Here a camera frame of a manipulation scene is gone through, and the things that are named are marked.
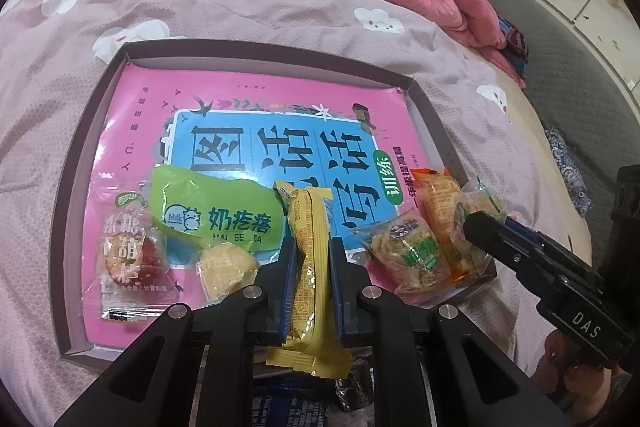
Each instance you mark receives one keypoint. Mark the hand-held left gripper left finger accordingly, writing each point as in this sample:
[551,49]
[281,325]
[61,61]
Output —
[287,292]

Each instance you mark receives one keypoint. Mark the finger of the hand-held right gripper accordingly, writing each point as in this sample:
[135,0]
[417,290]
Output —
[500,242]
[542,241]

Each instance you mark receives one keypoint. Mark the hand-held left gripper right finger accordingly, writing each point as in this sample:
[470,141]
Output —
[336,292]

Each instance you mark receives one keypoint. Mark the long yellow snack packet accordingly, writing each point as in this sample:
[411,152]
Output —
[311,267]

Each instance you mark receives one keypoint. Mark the clear pale snack packet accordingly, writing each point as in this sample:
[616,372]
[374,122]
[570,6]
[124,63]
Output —
[477,202]

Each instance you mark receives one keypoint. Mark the clear green-label cracker packet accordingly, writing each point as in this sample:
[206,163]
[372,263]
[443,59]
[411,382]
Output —
[400,252]

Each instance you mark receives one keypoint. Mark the green packet with yellow block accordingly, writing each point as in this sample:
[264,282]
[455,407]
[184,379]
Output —
[200,202]

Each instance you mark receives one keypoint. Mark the grey cardboard box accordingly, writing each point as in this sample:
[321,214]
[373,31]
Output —
[250,54]

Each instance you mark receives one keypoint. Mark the person's right hand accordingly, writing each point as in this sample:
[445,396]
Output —
[590,387]

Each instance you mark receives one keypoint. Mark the grey patterned cloth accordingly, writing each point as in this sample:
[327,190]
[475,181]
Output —
[567,172]

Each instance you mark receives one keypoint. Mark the orange snack packet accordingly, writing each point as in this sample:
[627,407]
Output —
[440,197]

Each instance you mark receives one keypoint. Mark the dark brown snack packet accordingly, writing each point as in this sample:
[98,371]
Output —
[357,382]

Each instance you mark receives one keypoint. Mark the beige mattress cover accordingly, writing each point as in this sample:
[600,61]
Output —
[530,132]

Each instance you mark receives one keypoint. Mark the dark blue snack packet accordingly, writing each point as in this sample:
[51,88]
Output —
[285,412]

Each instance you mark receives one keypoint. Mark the clear red candy packet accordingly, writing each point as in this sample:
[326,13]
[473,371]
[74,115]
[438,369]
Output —
[130,257]

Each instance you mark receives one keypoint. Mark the striped dark clothes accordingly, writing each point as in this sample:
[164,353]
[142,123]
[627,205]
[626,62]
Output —
[515,42]

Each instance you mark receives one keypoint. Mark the pink and blue book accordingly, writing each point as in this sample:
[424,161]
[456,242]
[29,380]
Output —
[150,117]

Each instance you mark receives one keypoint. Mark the printed mauve bedsheet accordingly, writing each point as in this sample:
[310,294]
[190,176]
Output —
[300,7]

